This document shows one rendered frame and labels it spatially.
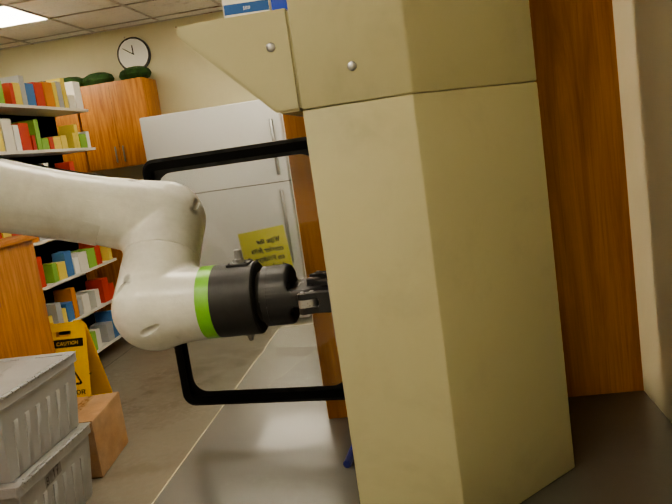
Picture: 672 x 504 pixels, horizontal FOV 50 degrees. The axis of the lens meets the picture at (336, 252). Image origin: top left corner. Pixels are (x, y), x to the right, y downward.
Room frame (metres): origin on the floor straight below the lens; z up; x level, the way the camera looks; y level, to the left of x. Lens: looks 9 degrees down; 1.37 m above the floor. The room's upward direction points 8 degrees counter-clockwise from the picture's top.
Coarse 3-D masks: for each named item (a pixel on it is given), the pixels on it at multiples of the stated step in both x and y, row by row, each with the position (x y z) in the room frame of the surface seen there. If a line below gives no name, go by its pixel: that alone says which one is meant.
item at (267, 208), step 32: (256, 160) 1.06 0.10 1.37; (288, 160) 1.05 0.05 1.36; (224, 192) 1.08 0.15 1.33; (256, 192) 1.06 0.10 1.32; (288, 192) 1.05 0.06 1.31; (224, 224) 1.08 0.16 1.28; (256, 224) 1.07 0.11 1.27; (288, 224) 1.05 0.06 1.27; (224, 256) 1.08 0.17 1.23; (256, 256) 1.07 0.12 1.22; (288, 256) 1.05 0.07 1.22; (320, 256) 1.04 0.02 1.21; (320, 320) 1.04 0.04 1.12; (192, 352) 1.11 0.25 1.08; (224, 352) 1.09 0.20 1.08; (256, 352) 1.08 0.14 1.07; (288, 352) 1.06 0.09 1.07; (320, 352) 1.05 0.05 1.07; (224, 384) 1.09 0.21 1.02; (256, 384) 1.08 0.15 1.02; (288, 384) 1.06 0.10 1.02; (320, 384) 1.05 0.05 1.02
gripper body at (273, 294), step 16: (272, 272) 0.85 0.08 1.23; (288, 272) 0.85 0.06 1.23; (272, 288) 0.84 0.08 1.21; (288, 288) 0.85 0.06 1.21; (304, 288) 0.84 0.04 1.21; (320, 288) 0.83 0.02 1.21; (272, 304) 0.84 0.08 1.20; (288, 304) 0.83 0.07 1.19; (272, 320) 0.85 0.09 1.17; (288, 320) 0.85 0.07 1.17
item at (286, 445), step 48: (240, 432) 1.10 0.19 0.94; (288, 432) 1.07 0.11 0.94; (336, 432) 1.04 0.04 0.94; (576, 432) 0.92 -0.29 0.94; (624, 432) 0.90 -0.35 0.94; (192, 480) 0.95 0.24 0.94; (240, 480) 0.92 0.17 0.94; (288, 480) 0.90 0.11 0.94; (336, 480) 0.88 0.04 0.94; (576, 480) 0.79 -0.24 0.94; (624, 480) 0.78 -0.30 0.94
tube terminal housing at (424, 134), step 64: (320, 0) 0.72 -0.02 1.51; (384, 0) 0.71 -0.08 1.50; (448, 0) 0.75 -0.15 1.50; (512, 0) 0.81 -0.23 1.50; (320, 64) 0.72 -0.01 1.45; (384, 64) 0.71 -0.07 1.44; (448, 64) 0.74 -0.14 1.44; (512, 64) 0.80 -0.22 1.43; (320, 128) 0.72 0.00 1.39; (384, 128) 0.71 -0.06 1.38; (448, 128) 0.73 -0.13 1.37; (512, 128) 0.79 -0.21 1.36; (320, 192) 0.72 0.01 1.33; (384, 192) 0.71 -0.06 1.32; (448, 192) 0.73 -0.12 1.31; (512, 192) 0.79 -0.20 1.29; (384, 256) 0.71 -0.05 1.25; (448, 256) 0.72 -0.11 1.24; (512, 256) 0.78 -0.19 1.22; (384, 320) 0.71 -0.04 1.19; (448, 320) 0.71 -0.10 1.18; (512, 320) 0.77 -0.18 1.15; (384, 384) 0.72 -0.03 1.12; (448, 384) 0.71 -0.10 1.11; (512, 384) 0.77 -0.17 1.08; (384, 448) 0.72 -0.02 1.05; (448, 448) 0.71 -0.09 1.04; (512, 448) 0.76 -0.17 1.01
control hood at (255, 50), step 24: (192, 24) 0.74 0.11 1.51; (216, 24) 0.73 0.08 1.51; (240, 24) 0.73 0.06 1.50; (264, 24) 0.73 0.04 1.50; (288, 24) 0.72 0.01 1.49; (192, 48) 0.74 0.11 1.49; (216, 48) 0.73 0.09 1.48; (240, 48) 0.73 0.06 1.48; (264, 48) 0.73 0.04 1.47; (288, 48) 0.72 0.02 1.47; (240, 72) 0.73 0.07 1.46; (264, 72) 0.73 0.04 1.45; (288, 72) 0.72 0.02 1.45; (264, 96) 0.73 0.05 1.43; (288, 96) 0.72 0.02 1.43
